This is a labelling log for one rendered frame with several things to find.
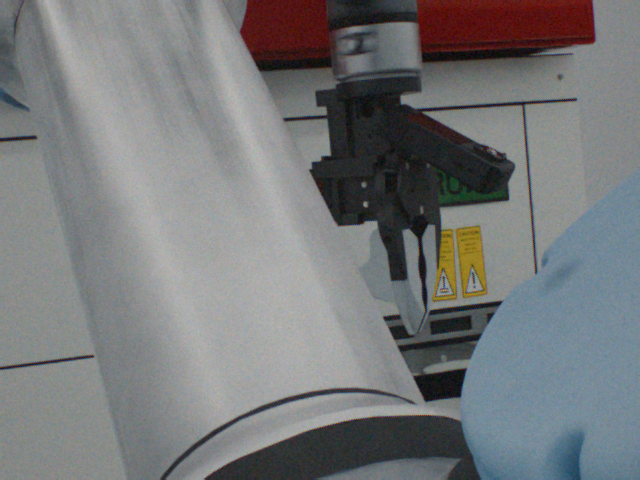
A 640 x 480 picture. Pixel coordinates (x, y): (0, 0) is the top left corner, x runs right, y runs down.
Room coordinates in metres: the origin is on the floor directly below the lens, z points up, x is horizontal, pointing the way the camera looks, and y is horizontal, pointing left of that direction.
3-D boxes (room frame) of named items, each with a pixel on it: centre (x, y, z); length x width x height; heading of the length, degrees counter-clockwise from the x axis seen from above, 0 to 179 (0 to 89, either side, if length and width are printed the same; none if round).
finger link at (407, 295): (1.03, -0.05, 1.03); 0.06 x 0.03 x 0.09; 60
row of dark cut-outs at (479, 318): (1.19, -0.06, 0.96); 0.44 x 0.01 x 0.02; 111
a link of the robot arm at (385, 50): (1.03, -0.06, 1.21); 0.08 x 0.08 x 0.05
